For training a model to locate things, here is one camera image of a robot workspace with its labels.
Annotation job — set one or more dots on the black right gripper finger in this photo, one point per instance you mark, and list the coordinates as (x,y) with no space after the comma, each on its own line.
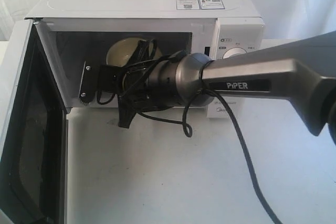
(145,51)

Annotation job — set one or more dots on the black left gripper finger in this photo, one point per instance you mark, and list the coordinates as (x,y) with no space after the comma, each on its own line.
(127,112)

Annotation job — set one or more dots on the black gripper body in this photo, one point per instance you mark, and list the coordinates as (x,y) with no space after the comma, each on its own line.
(147,86)

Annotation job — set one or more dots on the cream ceramic bowl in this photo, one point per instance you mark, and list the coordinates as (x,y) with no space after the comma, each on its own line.
(119,53)

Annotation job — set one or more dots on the white microwave door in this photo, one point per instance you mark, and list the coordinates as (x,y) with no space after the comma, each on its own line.
(33,133)

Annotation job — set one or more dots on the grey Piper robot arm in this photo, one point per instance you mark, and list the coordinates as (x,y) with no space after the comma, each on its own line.
(302,72)

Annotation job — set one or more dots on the white microwave oven body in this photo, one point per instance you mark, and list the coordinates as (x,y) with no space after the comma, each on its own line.
(75,31)

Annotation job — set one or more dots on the clear tape patch on table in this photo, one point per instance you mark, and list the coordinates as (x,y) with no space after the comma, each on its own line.
(113,122)

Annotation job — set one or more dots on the right blue label sticker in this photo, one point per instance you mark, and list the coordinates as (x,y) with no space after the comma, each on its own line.
(211,4)

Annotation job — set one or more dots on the upper white control knob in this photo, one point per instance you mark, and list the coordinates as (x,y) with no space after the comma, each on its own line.
(234,52)

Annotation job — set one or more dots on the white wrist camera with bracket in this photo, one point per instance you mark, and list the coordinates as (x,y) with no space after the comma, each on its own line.
(98,82)

